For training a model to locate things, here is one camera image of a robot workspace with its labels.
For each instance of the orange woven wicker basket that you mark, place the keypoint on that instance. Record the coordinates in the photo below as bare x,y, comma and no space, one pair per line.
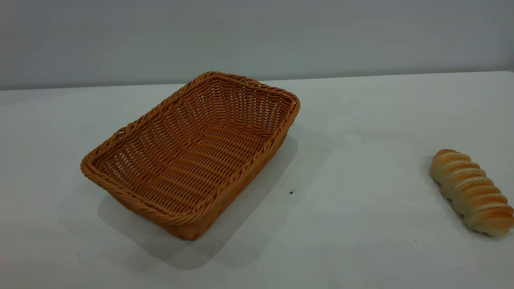
192,160

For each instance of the ridged spiral bread loaf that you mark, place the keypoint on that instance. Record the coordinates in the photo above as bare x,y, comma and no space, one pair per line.
472,192

